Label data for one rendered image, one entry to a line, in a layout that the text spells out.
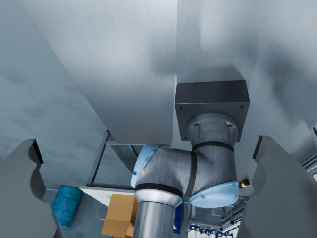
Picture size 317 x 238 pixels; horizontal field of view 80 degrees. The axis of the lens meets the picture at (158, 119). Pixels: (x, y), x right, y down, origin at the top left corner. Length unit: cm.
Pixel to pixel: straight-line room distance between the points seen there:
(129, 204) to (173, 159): 165
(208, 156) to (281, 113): 34
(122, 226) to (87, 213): 423
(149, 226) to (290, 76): 52
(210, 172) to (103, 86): 43
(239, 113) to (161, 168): 27
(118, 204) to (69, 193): 385
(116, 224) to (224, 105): 175
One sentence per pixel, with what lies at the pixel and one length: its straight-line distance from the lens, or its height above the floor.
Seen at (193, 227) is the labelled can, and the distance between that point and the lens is 260.
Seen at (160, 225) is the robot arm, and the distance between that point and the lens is 44.
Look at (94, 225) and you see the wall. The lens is 608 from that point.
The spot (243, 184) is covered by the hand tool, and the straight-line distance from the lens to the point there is 129.
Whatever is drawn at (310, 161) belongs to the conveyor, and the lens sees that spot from 107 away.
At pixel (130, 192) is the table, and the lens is 206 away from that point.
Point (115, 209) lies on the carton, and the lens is 215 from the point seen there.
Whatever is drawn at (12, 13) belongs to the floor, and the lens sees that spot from 189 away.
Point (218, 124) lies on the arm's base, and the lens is 55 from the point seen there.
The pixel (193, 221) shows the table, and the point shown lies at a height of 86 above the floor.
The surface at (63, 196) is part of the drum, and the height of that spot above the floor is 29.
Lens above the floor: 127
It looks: 36 degrees down
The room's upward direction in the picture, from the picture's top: 171 degrees counter-clockwise
